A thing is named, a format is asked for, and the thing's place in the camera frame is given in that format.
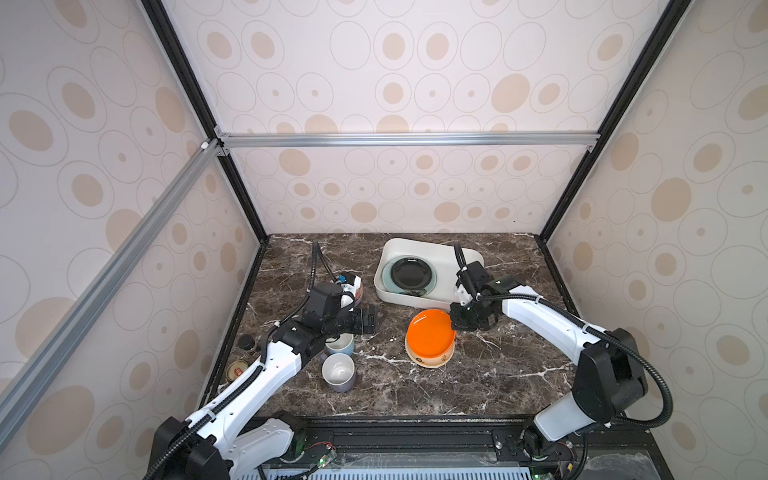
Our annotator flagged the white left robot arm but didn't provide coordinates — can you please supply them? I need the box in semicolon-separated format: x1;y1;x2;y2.
145;272;376;479

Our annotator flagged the black plate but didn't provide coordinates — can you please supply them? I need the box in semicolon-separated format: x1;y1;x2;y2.
390;257;433;291

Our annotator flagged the horizontal aluminium frame bar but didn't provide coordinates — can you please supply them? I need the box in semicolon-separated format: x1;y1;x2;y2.
221;131;600;149

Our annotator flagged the white plastic bin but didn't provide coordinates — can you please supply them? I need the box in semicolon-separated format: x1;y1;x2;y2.
374;238;460;311

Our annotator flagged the orange plate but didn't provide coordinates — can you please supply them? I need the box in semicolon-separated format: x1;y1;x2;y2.
405;309;456;369

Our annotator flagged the grey purple mug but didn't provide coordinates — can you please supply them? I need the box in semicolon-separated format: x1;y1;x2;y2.
321;353;356;393

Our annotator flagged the mint green floral plate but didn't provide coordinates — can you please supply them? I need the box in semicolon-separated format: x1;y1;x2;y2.
382;257;437;297

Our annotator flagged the light blue mug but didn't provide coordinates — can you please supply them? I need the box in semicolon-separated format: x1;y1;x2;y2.
325;333;355;356

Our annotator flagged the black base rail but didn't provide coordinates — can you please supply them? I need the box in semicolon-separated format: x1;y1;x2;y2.
157;419;674;480

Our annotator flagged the left diagonal aluminium bar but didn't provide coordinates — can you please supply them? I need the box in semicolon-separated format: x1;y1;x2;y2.
1;138;222;449

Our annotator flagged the small black cap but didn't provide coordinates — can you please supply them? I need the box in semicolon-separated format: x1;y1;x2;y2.
237;334;256;353

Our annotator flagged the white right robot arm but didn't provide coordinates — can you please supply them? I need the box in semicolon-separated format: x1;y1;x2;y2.
449;259;674;442

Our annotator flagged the red patterned bowl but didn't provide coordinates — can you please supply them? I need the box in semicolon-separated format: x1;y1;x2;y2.
351;276;363;305

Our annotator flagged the green drink can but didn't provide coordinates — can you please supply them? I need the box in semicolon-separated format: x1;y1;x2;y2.
225;359;252;383

